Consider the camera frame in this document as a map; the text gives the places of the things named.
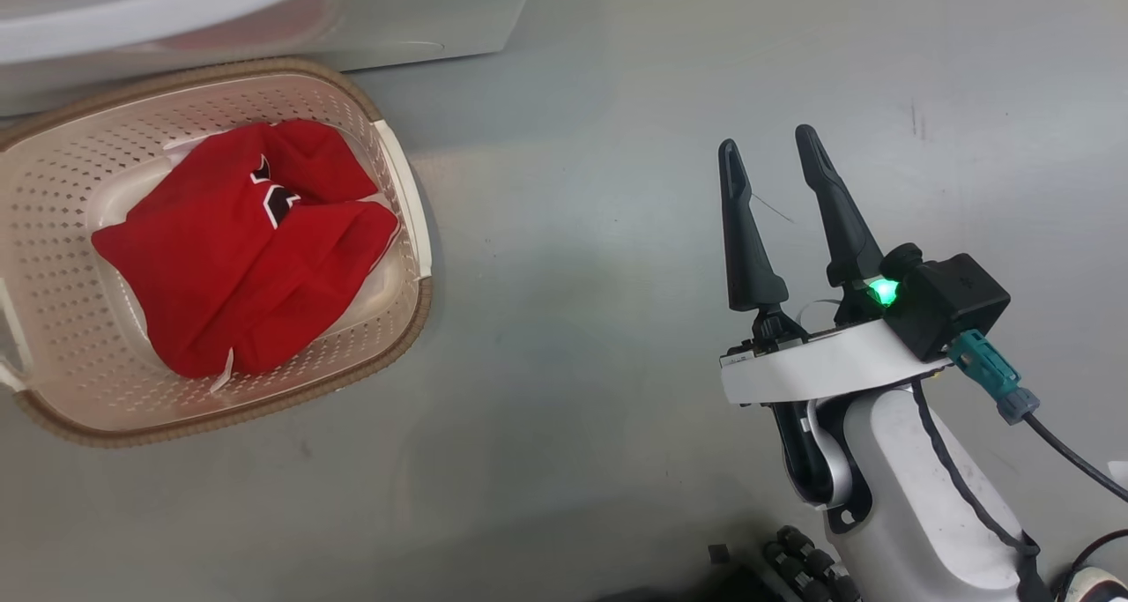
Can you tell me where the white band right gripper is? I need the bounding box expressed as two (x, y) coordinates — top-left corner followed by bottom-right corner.
(717, 124), (954, 406)

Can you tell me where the red garment with black logo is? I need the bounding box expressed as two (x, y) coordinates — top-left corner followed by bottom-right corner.
(91, 119), (400, 380)

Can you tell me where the white front-load washing machine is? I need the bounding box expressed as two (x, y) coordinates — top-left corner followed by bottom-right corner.
(0, 0), (540, 118)

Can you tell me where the cream perforated laundry basket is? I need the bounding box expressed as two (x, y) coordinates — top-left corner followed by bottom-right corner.
(0, 56), (434, 450)

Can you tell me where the teal plug right camera cable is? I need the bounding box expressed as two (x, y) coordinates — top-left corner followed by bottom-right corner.
(947, 329), (1128, 503)

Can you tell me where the black ribbed cable conduit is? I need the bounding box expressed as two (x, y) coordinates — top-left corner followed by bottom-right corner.
(762, 524), (863, 602)

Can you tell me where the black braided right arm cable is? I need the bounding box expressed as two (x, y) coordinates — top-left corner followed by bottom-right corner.
(910, 380), (1051, 602)

